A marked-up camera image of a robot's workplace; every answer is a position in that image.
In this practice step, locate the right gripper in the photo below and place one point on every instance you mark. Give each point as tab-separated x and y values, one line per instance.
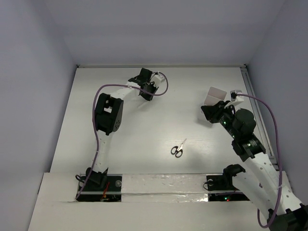
211	112

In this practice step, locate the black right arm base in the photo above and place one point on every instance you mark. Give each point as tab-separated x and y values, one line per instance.
223	182

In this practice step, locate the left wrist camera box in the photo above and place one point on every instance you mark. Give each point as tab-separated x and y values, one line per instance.
157	79

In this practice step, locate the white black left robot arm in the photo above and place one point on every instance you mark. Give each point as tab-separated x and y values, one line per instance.
107	111

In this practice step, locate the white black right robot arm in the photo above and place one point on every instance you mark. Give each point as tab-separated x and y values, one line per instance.
257	178

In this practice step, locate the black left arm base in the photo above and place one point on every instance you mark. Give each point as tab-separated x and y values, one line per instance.
109	190

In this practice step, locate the black handled scissors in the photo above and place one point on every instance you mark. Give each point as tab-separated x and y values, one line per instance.
177	151

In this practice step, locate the white divided desk organizer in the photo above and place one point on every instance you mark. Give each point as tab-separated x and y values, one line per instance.
214	95

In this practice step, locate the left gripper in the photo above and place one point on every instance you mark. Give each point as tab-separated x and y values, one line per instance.
143	80

